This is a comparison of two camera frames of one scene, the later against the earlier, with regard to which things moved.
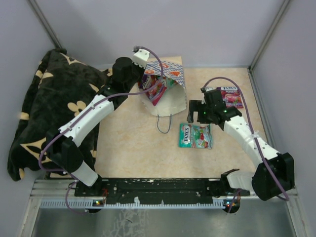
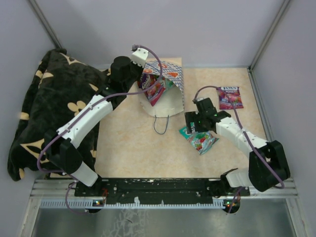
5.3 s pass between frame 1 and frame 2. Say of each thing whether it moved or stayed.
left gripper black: stayed
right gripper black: moved
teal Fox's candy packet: moved
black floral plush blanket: stayed
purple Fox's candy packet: stayed
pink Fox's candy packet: stayed
